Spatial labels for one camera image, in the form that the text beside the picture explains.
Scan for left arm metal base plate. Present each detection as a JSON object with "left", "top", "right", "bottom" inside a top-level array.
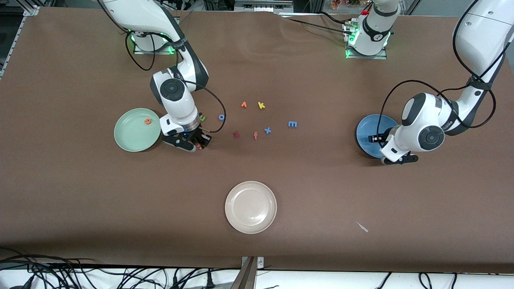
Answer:
[{"left": 345, "top": 20, "right": 388, "bottom": 60}]

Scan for silver metal bracket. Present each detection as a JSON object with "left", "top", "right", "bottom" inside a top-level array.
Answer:
[{"left": 241, "top": 256, "right": 264, "bottom": 269}]

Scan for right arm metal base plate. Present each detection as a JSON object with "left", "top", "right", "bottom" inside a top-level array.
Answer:
[{"left": 134, "top": 34, "right": 177, "bottom": 55}]

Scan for metal camera post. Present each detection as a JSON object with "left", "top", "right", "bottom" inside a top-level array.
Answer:
[{"left": 230, "top": 257, "right": 257, "bottom": 289}]

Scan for black cable on table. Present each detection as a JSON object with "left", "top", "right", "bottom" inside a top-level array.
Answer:
[{"left": 277, "top": 11, "right": 354, "bottom": 35}]

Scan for tangled black cables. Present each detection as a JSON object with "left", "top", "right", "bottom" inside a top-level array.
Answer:
[{"left": 0, "top": 247, "right": 241, "bottom": 289}]

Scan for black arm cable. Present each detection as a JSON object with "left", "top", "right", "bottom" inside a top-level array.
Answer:
[
  {"left": 96, "top": 0, "right": 227, "bottom": 134},
  {"left": 376, "top": 0, "right": 514, "bottom": 143}
]

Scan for green plate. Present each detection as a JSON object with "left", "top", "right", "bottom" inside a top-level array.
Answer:
[{"left": 114, "top": 108, "right": 162, "bottom": 153}]

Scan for beige plate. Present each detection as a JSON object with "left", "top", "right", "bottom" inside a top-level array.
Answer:
[{"left": 224, "top": 181, "right": 277, "bottom": 234}]

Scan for grey metal box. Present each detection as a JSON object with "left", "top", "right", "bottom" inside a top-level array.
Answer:
[{"left": 234, "top": 0, "right": 294, "bottom": 12}]

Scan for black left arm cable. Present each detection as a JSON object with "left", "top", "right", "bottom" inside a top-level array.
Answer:
[{"left": 376, "top": 0, "right": 514, "bottom": 143}]

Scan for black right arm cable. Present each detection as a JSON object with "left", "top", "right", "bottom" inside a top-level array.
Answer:
[{"left": 96, "top": 0, "right": 227, "bottom": 134}]

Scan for blue plate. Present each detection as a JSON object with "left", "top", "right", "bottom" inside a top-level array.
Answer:
[{"left": 356, "top": 114, "right": 402, "bottom": 159}]

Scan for brown table cover sheet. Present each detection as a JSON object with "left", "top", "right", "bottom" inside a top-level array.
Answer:
[{"left": 0, "top": 7, "right": 514, "bottom": 274}]

